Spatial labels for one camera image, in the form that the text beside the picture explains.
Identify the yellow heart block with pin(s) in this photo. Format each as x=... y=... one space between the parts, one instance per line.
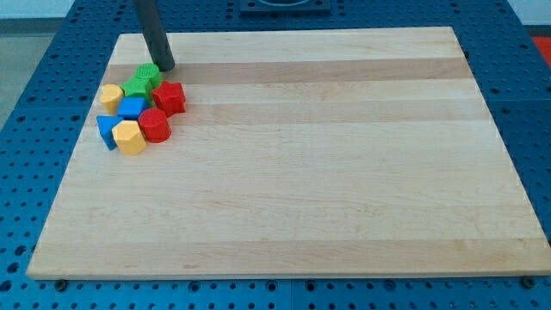
x=110 y=98

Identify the red cylinder block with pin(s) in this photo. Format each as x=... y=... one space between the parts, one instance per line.
x=154 y=124

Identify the blue cube block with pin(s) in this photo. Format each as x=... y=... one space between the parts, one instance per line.
x=130 y=108

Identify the yellow hexagon block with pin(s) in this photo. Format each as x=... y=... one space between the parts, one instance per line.
x=129 y=138

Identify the blue triangle block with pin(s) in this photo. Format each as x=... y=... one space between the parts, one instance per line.
x=105 y=124

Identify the red star block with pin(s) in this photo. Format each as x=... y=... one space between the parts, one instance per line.
x=170 y=98

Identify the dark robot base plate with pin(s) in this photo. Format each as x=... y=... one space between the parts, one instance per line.
x=254 y=7

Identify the grey cylindrical robot arm rod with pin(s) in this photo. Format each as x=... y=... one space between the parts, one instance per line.
x=154 y=34

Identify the light wooden board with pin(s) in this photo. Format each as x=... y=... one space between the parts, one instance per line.
x=323 y=153

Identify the green cylinder block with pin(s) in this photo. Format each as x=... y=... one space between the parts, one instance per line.
x=151 y=73

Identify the green star block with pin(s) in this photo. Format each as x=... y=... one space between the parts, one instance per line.
x=138 y=87

